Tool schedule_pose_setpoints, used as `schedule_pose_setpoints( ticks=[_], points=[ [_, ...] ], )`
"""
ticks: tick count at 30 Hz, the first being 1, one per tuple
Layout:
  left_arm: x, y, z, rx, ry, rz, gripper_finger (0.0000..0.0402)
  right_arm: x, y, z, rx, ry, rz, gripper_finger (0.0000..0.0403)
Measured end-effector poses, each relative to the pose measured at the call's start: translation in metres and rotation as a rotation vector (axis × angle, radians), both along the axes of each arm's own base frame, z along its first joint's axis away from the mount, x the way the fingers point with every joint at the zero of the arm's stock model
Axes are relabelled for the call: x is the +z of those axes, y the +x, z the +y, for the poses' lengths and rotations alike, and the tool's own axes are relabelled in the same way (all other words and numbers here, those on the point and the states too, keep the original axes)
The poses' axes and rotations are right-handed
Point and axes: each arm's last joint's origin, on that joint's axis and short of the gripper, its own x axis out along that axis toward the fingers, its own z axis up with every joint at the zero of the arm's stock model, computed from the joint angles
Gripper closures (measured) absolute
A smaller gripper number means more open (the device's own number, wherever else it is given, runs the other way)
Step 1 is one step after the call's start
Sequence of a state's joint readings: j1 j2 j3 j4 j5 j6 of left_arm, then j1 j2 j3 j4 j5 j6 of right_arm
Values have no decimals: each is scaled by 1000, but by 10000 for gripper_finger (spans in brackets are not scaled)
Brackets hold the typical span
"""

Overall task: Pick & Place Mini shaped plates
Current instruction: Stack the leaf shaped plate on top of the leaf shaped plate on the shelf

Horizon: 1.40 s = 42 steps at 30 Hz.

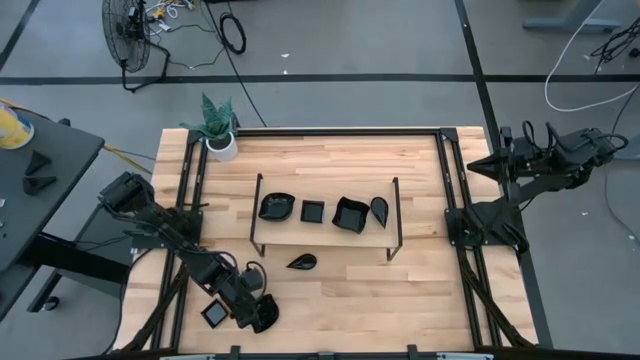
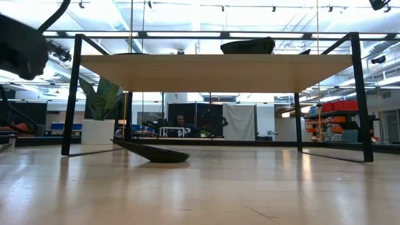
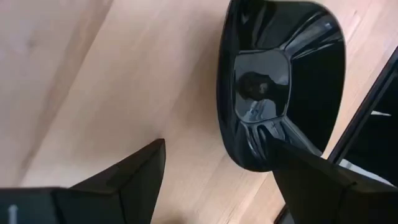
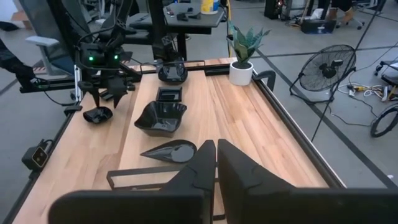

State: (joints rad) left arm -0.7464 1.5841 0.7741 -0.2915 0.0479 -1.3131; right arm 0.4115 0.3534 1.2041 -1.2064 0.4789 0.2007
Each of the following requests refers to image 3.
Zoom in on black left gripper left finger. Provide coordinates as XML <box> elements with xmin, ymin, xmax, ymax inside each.
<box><xmin>52</xmin><ymin>138</ymin><xmax>167</xmax><ymax>224</ymax></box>

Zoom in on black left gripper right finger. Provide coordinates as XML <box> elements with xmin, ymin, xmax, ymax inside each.
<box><xmin>269</xmin><ymin>136</ymin><xmax>355</xmax><ymax>224</ymax></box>

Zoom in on black leaf-shaped plate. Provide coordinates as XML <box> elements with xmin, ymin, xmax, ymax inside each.
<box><xmin>216</xmin><ymin>0</ymin><xmax>346</xmax><ymax>172</ymax></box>

